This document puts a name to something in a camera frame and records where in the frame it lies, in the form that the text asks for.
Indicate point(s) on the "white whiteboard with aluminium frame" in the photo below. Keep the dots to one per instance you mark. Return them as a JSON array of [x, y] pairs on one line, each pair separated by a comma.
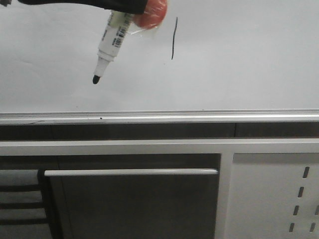
[[209, 61]]

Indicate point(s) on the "white metal pegboard rack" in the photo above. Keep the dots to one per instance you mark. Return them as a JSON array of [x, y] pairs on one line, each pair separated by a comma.
[[269, 188]]

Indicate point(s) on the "white black-tip whiteboard marker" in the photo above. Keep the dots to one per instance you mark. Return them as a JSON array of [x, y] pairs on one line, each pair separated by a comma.
[[112, 39]]

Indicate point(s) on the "white horizontal rail bar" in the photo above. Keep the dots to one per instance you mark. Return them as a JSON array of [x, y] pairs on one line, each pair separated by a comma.
[[130, 172]]

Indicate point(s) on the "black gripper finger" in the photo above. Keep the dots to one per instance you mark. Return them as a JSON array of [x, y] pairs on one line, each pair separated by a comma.
[[126, 6]]

